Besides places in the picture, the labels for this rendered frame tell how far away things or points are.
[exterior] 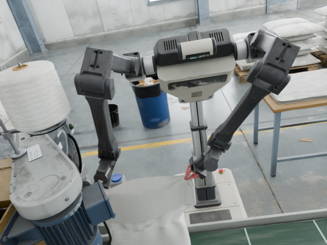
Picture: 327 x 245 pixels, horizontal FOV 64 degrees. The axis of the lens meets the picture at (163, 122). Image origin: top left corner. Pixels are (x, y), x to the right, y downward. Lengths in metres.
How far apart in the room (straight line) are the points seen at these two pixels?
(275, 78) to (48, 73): 0.63
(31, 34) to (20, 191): 9.02
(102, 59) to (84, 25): 8.53
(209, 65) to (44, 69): 0.80
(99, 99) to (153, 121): 2.65
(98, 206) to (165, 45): 0.78
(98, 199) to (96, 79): 0.35
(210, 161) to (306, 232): 0.99
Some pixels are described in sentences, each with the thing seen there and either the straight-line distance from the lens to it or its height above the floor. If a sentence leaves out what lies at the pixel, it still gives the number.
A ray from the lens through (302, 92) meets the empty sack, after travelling 2.46.
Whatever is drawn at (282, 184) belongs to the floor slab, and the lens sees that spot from 2.67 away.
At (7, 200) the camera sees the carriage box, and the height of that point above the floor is 1.33.
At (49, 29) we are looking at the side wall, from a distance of 9.71.
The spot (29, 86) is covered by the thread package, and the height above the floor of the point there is 1.66.
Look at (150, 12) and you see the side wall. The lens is 8.96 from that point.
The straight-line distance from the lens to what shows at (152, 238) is 1.38.
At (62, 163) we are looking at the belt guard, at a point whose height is 1.42.
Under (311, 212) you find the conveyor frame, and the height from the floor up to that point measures 0.42.
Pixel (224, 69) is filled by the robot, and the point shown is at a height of 1.39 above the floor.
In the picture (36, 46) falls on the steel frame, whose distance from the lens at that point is 9.76.
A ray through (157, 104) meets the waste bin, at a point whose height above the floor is 0.36.
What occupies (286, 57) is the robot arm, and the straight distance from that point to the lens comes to 0.85.
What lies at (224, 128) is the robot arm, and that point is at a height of 1.30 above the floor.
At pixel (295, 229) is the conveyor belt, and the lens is 1.89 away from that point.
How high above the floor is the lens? 1.86
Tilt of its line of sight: 31 degrees down
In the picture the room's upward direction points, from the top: 11 degrees counter-clockwise
